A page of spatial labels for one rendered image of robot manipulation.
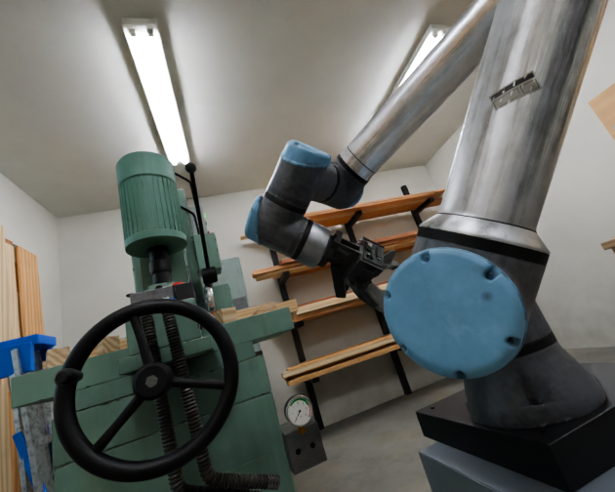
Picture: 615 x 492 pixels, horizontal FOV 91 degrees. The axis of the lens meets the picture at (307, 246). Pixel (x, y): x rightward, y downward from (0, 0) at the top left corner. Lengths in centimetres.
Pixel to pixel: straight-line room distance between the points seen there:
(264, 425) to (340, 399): 264
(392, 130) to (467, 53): 16
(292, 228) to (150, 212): 54
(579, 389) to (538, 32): 45
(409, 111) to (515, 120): 26
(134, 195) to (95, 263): 268
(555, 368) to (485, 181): 30
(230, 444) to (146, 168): 81
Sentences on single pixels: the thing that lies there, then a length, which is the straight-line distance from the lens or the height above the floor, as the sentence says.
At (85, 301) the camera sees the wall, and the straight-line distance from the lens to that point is 363.
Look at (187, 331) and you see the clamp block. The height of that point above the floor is 89.
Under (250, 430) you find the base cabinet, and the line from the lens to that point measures 82.
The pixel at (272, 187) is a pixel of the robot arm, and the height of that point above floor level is 108.
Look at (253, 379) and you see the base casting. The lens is 81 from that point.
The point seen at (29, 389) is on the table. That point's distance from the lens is 88.
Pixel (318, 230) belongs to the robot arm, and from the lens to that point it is 60.
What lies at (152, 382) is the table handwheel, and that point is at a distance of 61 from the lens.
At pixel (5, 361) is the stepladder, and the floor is 107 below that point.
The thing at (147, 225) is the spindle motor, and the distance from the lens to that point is 99.
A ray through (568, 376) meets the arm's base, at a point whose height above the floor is 65.
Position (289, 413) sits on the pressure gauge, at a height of 66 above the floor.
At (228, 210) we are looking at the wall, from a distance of 368.
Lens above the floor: 80
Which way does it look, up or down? 17 degrees up
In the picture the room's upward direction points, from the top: 17 degrees counter-clockwise
